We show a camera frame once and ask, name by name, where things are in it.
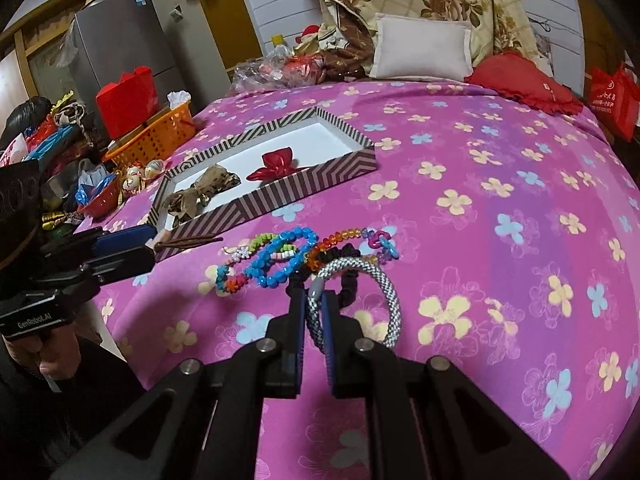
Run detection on red plastic colander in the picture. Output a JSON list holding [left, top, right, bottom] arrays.
[[76, 177, 121, 218]]

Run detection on orange plastic basket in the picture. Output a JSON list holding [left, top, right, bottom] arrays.
[[102, 101, 197, 168]]

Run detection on brown wooden door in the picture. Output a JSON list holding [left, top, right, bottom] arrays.
[[200, 0, 261, 71]]

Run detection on clear plastic bags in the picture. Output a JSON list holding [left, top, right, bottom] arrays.
[[232, 42, 326, 93]]

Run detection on black leather bag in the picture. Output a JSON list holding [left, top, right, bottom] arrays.
[[0, 97, 53, 146]]

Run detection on brown floral quilt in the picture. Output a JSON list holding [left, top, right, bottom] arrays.
[[310, 0, 381, 81]]

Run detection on leopard print bow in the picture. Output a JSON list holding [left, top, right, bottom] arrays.
[[164, 164, 242, 221]]

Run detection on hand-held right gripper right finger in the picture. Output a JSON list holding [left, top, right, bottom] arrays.
[[320, 290, 571, 480]]

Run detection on red gift bag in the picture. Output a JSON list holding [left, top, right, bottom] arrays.
[[96, 66, 161, 141]]

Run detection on white pillow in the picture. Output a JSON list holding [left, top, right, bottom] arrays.
[[370, 12, 473, 81]]

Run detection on black scrunchie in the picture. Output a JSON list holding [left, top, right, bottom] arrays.
[[287, 242, 363, 311]]

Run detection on pink floral bedspread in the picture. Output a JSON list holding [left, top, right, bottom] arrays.
[[75, 77, 636, 480]]

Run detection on multicolour small bead bracelet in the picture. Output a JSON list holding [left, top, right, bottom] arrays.
[[215, 232, 278, 296]]

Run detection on rainbow crystal bead bracelet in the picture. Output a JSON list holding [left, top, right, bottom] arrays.
[[305, 227, 363, 271]]

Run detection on person's left hand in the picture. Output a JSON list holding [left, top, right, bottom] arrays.
[[2, 332, 81, 393]]

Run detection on red plush toy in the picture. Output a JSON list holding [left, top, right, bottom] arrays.
[[295, 25, 326, 51]]

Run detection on silver woven bracelet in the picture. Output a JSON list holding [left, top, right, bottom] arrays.
[[305, 256, 403, 356]]

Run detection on pink blue chain link bracelet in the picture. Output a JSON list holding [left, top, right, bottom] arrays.
[[362, 228, 399, 263]]

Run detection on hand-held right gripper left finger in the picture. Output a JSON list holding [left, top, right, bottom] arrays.
[[50, 282, 308, 480]]

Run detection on red bow hair clip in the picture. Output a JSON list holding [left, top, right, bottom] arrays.
[[246, 149, 312, 182]]

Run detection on blue plastic bag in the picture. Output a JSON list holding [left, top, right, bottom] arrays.
[[75, 177, 113, 206]]

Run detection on grey refrigerator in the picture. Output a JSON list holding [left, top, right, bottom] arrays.
[[65, 0, 233, 111]]

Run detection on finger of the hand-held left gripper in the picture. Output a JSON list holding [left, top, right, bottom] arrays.
[[41, 224, 159, 267], [74, 247, 157, 292]]

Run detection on striped cardboard tray box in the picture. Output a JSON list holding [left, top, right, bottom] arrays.
[[147, 106, 377, 263]]

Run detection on blue beaded bracelet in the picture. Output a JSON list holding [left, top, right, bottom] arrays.
[[245, 226, 321, 288]]

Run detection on red frilled pillow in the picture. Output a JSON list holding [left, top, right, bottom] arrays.
[[465, 52, 585, 115]]

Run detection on red shopping bag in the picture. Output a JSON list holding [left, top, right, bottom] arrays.
[[586, 62, 640, 142]]

